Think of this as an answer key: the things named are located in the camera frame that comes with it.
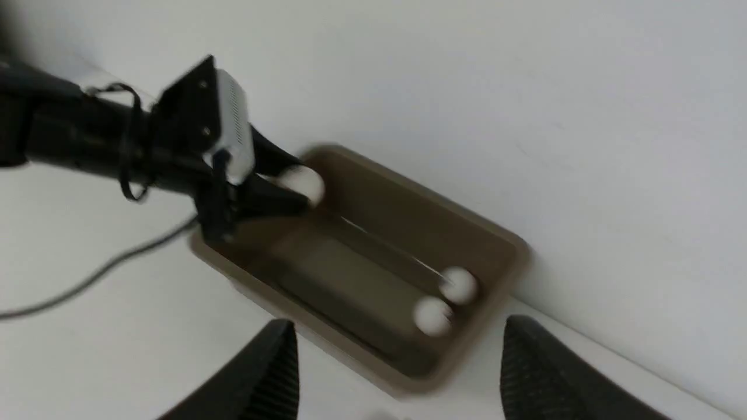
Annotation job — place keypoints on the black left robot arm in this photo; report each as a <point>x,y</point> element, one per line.
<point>100,130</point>

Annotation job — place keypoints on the tan plastic bin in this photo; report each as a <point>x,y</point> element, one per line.
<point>350,272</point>

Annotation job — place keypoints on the white ping-pong ball with logo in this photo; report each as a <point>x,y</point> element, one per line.
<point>305,181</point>

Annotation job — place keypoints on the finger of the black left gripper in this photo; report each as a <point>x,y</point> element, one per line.
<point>261,198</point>
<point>270,159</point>

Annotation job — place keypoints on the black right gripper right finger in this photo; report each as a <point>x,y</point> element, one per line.
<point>542,378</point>

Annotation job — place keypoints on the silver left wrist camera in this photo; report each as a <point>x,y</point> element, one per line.
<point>202,113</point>

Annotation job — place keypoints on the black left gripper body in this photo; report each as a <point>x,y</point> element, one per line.
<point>221,205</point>

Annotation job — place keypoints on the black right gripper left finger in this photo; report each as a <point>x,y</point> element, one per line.
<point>260,382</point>

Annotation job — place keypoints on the white ping-pong ball in bin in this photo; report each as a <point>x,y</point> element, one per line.
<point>433,316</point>

